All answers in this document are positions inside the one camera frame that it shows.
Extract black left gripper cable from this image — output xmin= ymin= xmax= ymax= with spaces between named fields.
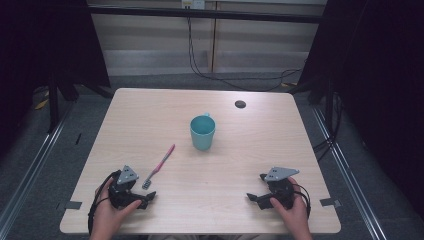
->
xmin=87 ymin=169 xmax=122 ymax=236

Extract teal cup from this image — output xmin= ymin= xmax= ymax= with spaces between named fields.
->
xmin=189 ymin=112 xmax=217 ymax=152

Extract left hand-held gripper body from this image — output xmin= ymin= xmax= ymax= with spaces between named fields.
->
xmin=107 ymin=164 xmax=150 ymax=210

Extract black metal stand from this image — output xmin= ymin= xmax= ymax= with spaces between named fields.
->
xmin=324 ymin=76 xmax=336 ymax=135
xmin=47 ymin=71 xmax=62 ymax=135

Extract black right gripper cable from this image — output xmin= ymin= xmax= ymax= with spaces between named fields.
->
xmin=292 ymin=182 xmax=312 ymax=218

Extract white wall outlet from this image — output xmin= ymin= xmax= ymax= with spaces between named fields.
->
xmin=181 ymin=0 xmax=206 ymax=10

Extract grey tape strip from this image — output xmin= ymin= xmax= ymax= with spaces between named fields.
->
xmin=319 ymin=197 xmax=342 ymax=208
xmin=64 ymin=200 xmax=83 ymax=211

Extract pink toothbrush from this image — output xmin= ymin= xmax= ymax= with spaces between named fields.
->
xmin=141 ymin=143 xmax=177 ymax=191

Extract black curtain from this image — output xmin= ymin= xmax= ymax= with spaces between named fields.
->
xmin=0 ymin=0 xmax=112 ymax=159
xmin=297 ymin=0 xmax=424 ymax=209

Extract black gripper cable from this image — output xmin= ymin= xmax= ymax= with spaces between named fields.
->
xmin=292 ymin=182 xmax=312 ymax=218
xmin=87 ymin=169 xmax=122 ymax=236

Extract black floor cables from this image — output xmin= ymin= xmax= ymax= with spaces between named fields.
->
xmin=312 ymin=93 xmax=345 ymax=163

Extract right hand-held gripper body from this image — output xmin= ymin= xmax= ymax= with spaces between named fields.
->
xmin=259 ymin=166 xmax=300 ymax=211

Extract black wall cable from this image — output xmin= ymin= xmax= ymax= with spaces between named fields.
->
xmin=186 ymin=7 xmax=305 ymax=93

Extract metal floor rail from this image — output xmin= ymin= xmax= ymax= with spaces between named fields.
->
xmin=310 ymin=105 xmax=388 ymax=240
xmin=0 ymin=101 xmax=77 ymax=232

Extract yellow floor tape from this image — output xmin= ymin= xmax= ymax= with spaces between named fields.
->
xmin=33 ymin=97 xmax=50 ymax=111

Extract black horizontal bar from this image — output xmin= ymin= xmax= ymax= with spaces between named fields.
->
xmin=87 ymin=5 xmax=327 ymax=25

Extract person's left hand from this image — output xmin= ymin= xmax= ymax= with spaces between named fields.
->
xmin=89 ymin=178 xmax=143 ymax=236

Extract person's right hand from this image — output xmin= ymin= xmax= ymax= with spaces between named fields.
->
xmin=269 ymin=176 xmax=313 ymax=236

